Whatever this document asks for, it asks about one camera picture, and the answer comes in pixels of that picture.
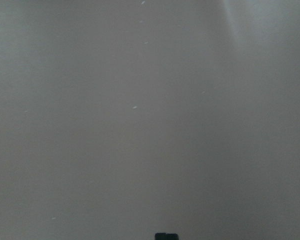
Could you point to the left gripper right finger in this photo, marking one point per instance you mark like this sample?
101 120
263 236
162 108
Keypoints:
171 236

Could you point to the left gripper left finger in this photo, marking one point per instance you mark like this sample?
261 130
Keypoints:
160 236

